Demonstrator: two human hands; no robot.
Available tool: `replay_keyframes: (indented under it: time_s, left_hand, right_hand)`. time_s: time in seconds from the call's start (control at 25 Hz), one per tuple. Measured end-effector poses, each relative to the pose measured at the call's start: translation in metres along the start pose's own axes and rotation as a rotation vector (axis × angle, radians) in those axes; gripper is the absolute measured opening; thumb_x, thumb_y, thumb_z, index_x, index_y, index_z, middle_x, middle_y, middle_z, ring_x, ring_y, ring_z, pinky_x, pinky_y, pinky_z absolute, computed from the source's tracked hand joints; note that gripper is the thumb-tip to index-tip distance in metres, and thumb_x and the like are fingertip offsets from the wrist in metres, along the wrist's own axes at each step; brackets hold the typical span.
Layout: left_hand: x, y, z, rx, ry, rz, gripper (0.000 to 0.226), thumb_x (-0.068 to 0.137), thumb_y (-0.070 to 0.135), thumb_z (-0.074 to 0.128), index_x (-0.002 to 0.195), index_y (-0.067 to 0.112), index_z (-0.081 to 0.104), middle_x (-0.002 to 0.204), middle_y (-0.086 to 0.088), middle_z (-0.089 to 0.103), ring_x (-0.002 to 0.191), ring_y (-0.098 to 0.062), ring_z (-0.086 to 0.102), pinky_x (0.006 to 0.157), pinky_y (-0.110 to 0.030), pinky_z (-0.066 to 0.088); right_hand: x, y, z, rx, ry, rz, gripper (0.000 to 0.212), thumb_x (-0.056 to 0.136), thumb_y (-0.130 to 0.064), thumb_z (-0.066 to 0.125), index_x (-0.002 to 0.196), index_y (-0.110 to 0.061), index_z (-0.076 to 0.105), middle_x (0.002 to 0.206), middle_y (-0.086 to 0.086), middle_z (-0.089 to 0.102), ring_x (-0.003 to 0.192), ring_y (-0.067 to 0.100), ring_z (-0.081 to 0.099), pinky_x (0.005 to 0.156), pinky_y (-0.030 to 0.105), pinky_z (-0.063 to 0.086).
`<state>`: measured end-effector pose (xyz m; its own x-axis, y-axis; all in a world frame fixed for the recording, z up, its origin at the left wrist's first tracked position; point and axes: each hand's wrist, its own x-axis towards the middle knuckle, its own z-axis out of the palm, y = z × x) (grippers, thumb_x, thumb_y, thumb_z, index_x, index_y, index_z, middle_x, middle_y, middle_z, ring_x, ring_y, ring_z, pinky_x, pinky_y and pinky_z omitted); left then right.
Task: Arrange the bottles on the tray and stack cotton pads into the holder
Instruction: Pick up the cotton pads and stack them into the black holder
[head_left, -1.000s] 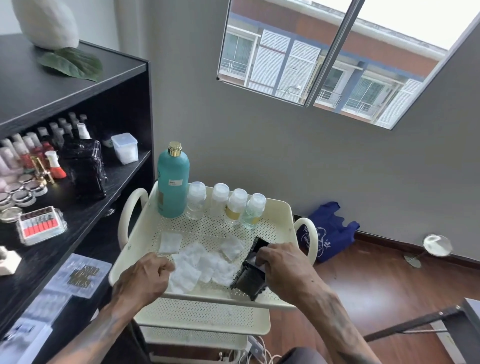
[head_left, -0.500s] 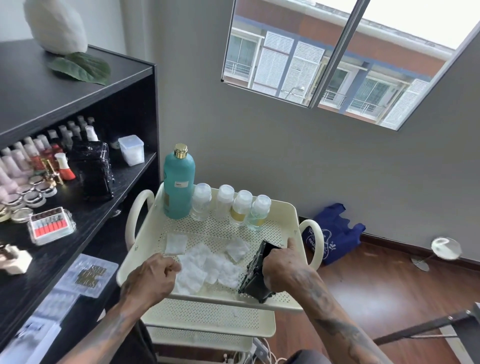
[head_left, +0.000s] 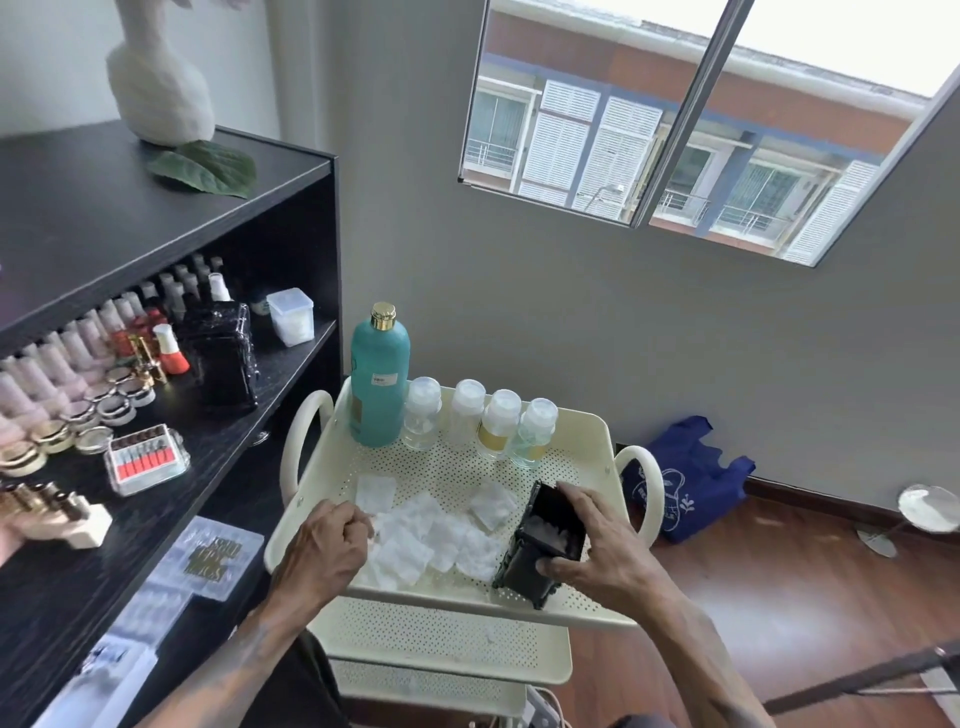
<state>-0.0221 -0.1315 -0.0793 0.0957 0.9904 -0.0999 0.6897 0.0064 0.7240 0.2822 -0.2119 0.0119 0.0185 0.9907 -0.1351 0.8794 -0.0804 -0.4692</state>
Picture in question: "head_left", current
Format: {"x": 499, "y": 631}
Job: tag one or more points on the clear nail tip box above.
{"x": 135, "y": 637}
{"x": 210, "y": 559}

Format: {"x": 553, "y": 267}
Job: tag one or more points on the cotton pads in container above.
{"x": 541, "y": 531}

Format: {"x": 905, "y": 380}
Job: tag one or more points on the person's dark trousers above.
{"x": 304, "y": 690}

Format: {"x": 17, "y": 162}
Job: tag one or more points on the round magnifier lamp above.
{"x": 926, "y": 510}

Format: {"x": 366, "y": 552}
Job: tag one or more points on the clear case of drill bits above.
{"x": 146, "y": 461}

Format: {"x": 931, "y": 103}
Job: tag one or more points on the clear bottle with white cap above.
{"x": 535, "y": 435}
{"x": 466, "y": 412}
{"x": 422, "y": 412}

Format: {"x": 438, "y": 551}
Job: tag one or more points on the orange bottle with white cap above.
{"x": 172, "y": 352}

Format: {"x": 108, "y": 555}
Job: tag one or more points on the black glossy container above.
{"x": 525, "y": 566}

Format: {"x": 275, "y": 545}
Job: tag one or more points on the sliding glass window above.
{"x": 675, "y": 112}

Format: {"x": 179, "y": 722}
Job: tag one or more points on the person's left forearm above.
{"x": 225, "y": 667}

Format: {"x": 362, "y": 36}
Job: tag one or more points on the group of gold-rimmed jars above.
{"x": 67, "y": 427}

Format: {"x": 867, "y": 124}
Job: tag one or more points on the person's left fingers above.
{"x": 357, "y": 534}

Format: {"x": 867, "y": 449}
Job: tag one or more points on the green leaf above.
{"x": 206, "y": 169}

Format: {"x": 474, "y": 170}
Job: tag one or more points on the black glossy storage box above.
{"x": 219, "y": 356}

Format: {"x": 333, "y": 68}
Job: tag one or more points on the pile of white cotton pads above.
{"x": 427, "y": 536}

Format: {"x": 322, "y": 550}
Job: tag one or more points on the person's right forearm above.
{"x": 697, "y": 667}

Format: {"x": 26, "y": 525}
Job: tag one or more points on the blue fabric bag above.
{"x": 686, "y": 480}

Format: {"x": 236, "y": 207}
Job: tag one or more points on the cream perforated trolley cart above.
{"x": 442, "y": 637}

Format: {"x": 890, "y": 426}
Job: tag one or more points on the white power strip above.
{"x": 544, "y": 709}

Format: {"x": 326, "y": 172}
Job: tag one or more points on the rows of nail polish bottles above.
{"x": 75, "y": 352}

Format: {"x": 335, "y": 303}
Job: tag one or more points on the white textured vase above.
{"x": 161, "y": 94}

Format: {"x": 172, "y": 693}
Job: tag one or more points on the yellow-label bottle with white cap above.
{"x": 500, "y": 424}

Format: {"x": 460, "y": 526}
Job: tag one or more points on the person's right thumb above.
{"x": 562, "y": 576}

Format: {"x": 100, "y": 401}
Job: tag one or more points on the wooden block bottle holder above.
{"x": 64, "y": 517}

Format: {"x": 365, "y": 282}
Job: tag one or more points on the clear plastic lidded tub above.
{"x": 291, "y": 319}

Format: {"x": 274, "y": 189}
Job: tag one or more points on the black wooden shelf unit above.
{"x": 75, "y": 225}

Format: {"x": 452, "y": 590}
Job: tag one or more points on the person's left hand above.
{"x": 319, "y": 551}

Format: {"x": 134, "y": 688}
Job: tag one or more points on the teal bottle with gold cap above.
{"x": 379, "y": 375}

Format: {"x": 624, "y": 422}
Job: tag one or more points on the person's right hand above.
{"x": 615, "y": 559}

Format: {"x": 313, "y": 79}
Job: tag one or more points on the black metal pole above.
{"x": 862, "y": 679}

